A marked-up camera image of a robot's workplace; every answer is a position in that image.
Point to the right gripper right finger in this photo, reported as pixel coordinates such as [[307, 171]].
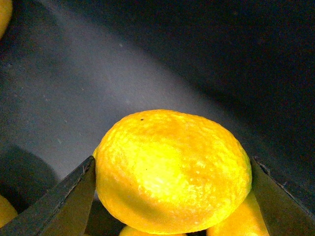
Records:
[[282, 214]]

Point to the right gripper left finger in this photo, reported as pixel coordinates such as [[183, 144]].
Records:
[[63, 211]]

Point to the yellow lemon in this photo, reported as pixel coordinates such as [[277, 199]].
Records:
[[166, 172]]

